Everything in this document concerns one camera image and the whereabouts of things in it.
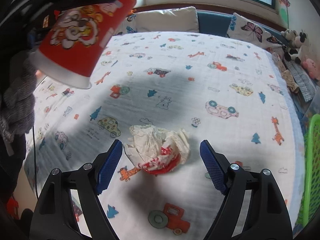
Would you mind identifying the white paper bag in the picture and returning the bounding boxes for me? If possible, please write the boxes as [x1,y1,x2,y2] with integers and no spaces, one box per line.
[124,125,190,176]

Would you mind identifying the pink plush toy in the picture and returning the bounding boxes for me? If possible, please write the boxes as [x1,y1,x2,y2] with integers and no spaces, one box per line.
[302,59,320,81]

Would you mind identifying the green plastic trash basket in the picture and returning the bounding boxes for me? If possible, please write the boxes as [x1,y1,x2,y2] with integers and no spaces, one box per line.
[296,114,320,227]

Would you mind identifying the cow plush toy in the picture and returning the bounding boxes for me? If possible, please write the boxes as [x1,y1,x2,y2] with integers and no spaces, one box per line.
[281,29,309,64]

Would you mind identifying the grey sleeve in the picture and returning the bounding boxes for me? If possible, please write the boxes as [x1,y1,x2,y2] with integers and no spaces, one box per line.
[1,59,37,143]

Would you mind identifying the crumpled beige cloth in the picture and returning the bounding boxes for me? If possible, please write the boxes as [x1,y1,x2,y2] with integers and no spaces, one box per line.
[272,53,299,94]

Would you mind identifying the patterned grey cloth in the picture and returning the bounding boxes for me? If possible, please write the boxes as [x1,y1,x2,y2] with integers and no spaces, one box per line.
[284,60,316,103]

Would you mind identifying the beige cushion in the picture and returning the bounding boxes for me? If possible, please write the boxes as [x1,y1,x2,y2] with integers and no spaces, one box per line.
[114,7,200,35]

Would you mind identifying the butterfly print pillow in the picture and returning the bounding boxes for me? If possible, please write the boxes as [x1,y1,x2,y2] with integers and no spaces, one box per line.
[226,12,287,54]

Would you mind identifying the printed white table cloth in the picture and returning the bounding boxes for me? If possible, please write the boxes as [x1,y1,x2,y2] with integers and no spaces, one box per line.
[24,32,304,239]

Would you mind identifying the red cartoon paper cup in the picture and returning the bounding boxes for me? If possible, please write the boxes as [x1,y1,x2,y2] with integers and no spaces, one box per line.
[30,0,136,89]

